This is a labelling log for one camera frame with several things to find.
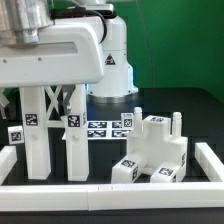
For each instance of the white chair back frame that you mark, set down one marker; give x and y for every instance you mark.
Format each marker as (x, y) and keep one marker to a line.
(52, 148)

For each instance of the white workspace border frame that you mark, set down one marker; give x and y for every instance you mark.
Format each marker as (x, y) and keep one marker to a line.
(111, 196)

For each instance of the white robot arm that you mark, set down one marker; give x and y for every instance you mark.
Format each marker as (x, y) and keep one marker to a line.
(21, 20)

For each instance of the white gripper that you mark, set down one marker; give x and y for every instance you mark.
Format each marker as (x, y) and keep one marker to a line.
(69, 52)

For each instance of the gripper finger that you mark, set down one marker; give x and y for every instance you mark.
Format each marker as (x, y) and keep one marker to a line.
(3, 103)

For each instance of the white marker sheet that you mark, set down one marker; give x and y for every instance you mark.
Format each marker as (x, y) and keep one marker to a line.
(104, 130)

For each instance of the white chair seat part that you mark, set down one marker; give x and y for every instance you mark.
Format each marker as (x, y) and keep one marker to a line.
(157, 139)

